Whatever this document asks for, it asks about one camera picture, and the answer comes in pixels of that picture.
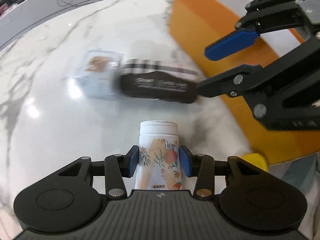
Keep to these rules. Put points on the yellow tape measure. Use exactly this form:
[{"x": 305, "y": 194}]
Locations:
[{"x": 255, "y": 160}]

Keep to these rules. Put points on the black plaid glasses case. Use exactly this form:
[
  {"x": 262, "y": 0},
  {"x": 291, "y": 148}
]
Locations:
[{"x": 155, "y": 85}]

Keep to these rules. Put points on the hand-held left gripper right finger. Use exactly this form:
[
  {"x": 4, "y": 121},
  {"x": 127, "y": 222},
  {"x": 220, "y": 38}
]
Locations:
[{"x": 185, "y": 161}]

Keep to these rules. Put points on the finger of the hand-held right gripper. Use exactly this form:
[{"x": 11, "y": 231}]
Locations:
[
  {"x": 217, "y": 87},
  {"x": 230, "y": 43}
]

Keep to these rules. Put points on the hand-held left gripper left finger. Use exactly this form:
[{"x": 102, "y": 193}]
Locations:
[{"x": 132, "y": 161}]

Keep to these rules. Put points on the orange cardboard box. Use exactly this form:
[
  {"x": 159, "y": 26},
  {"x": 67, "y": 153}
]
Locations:
[{"x": 200, "y": 30}]

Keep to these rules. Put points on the white floral lotion tube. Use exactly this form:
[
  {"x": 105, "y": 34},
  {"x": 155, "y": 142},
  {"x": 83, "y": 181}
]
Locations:
[{"x": 158, "y": 140}]

